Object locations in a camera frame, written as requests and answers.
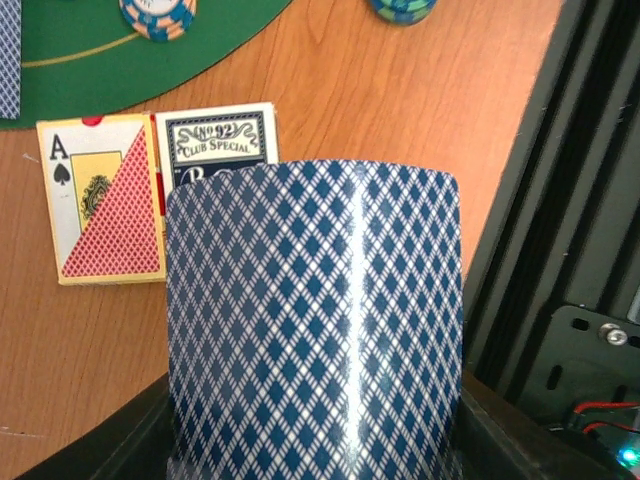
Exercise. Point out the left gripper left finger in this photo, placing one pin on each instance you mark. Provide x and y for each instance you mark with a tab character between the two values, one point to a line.
133	443

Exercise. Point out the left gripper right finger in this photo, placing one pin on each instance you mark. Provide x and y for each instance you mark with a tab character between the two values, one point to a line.
494	440

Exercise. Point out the grey card box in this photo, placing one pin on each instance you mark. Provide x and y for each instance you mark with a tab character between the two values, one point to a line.
315	321

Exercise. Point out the white chip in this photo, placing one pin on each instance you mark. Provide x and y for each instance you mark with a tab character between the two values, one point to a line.
159	21

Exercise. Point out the face-down cards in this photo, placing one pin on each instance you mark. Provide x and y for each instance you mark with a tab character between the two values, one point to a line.
10	58

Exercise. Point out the green controller board with LEDs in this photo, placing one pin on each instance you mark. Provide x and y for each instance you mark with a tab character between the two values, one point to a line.
606	431

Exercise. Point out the blue playing card deck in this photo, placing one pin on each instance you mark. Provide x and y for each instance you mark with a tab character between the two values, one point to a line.
197	143

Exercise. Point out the round green poker mat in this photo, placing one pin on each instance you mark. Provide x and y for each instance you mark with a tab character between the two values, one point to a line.
81	58

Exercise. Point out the teal poker chip stack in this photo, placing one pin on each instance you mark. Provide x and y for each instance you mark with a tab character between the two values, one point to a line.
403	12

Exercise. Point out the black aluminium frame rail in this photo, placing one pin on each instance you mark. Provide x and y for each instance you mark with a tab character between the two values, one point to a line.
552	296

